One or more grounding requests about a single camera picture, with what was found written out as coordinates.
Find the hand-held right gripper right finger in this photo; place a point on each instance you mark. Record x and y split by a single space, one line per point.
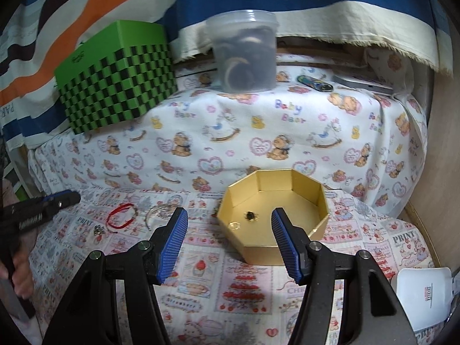
285 245

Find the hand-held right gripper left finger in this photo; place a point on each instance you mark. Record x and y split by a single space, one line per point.
174 244

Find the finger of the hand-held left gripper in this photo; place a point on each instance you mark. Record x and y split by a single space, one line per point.
61 201

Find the gold octagonal box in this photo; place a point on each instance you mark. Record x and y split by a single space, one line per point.
284 194

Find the person's left hand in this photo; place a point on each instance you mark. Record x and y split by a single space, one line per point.
21 276

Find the cake printed blanket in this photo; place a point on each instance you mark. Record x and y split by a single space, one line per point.
222 294

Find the bear printed cloth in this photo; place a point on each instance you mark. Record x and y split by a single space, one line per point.
287 125

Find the green checkered box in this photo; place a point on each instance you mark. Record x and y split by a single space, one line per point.
118 79

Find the white plastic packet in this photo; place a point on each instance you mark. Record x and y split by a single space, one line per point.
424 298

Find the colourful lighter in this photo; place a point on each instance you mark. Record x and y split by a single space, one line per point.
314 82

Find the silver phone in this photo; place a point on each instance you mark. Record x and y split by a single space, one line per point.
363 82

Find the clear plastic lidded container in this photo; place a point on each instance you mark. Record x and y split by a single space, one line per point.
244 52

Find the striped cloth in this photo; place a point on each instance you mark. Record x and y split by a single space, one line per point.
323 0

